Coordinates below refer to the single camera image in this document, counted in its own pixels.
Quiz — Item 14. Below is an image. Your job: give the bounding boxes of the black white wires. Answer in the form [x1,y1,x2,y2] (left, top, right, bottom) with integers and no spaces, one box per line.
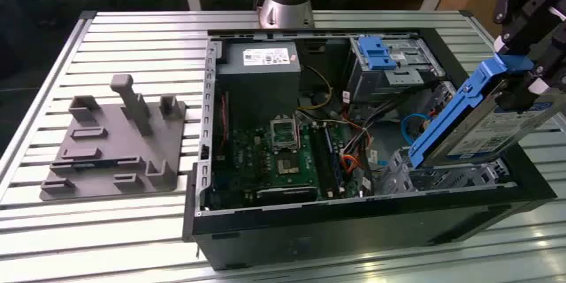
[300,110,368,131]

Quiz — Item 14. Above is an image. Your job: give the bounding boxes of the metal socket cover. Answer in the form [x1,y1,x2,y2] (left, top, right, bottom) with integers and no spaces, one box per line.
[268,115,297,153]

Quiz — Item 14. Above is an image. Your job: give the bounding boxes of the CPU socket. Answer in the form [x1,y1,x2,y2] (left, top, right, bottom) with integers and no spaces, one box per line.
[273,152,304,177]

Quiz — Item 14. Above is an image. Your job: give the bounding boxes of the black cable bundle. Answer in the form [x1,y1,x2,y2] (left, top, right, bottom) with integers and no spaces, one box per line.
[348,92,428,151]

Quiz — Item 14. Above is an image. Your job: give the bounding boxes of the metal drive cage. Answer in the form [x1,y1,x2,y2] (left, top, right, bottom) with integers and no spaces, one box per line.
[347,34,447,105]

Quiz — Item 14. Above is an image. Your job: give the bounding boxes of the black graphics card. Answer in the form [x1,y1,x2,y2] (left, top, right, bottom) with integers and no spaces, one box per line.
[254,186,319,203]

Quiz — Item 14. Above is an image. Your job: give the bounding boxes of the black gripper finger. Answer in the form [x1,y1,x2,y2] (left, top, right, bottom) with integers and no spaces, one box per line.
[492,0,566,62]
[493,30,566,112]

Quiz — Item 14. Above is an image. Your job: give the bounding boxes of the green motherboard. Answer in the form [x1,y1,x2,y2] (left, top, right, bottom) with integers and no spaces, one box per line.
[210,110,368,203]

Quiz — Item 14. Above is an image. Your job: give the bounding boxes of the gray power supply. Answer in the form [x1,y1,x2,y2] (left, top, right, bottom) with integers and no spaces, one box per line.
[214,41,304,138]

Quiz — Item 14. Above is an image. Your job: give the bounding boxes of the black PC case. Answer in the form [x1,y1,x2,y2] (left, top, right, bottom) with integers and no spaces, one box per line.
[181,27,557,272]

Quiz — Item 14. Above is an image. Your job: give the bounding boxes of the blue drive cage latch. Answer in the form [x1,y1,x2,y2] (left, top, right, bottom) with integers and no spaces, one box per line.
[357,36,395,71]

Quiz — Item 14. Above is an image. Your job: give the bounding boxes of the hard disk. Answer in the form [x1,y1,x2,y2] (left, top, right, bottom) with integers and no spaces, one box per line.
[408,57,566,168]

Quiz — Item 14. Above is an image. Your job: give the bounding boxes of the orange red wire bundle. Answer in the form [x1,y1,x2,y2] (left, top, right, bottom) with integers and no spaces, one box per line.
[339,152,360,178]

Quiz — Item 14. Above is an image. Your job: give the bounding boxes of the thin red wire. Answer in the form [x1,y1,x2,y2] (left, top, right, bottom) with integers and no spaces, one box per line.
[220,92,229,146]

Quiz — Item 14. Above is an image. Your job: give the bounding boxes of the black RAM stick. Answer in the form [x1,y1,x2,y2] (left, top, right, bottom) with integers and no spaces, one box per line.
[308,122,335,199]

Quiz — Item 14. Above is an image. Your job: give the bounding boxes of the gray parts rack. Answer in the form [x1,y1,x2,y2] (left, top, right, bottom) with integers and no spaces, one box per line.
[38,74,186,201]

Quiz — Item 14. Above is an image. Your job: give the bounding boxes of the blue disk wire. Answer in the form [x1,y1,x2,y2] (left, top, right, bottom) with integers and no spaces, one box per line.
[399,113,432,147]

